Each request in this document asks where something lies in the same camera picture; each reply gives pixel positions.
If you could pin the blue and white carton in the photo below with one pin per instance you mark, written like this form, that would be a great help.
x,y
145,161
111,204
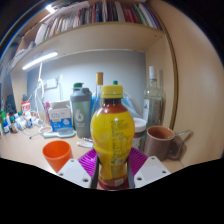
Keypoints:
x,y
60,118

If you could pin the clear bottle with gold cap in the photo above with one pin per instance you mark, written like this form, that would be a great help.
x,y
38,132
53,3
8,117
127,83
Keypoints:
x,y
98,90

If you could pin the wooden shelf unit with books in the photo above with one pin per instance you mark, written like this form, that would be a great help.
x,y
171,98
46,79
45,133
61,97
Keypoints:
x,y
100,33

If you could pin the white wall power strip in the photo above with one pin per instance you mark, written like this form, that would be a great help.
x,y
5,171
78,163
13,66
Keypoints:
x,y
51,83

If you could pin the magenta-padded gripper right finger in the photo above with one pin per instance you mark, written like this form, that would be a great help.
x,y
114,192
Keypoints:
x,y
151,170

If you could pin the orange plastic cup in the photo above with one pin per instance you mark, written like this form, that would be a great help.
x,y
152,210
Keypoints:
x,y
56,155

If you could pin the pink packet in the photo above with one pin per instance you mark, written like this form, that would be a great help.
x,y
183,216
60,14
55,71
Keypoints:
x,y
47,111

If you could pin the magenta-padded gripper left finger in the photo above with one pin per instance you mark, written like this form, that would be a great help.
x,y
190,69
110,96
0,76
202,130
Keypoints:
x,y
75,170

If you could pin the yellow-labelled drink bottle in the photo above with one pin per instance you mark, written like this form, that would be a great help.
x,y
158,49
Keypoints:
x,y
111,133

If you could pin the white desk lamp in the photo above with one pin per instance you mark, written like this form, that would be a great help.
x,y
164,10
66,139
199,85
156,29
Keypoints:
x,y
40,60

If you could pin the ceiling light strip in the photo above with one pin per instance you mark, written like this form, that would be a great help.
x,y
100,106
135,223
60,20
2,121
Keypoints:
x,y
50,8

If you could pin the brown mug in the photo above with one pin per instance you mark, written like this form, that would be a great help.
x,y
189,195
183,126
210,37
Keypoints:
x,y
158,143

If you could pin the clear glass bottle white cap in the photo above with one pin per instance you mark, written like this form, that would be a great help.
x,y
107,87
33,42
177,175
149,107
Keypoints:
x,y
154,100

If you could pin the blue and white small bottle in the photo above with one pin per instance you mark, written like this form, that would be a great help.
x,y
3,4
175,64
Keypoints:
x,y
6,128

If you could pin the brown jar with white lid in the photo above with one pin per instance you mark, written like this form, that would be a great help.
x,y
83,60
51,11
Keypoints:
x,y
139,128

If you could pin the red and white canister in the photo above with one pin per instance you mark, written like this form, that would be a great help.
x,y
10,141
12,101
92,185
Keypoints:
x,y
26,107

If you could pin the dark bottle with red label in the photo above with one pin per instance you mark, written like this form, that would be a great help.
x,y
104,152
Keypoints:
x,y
13,125

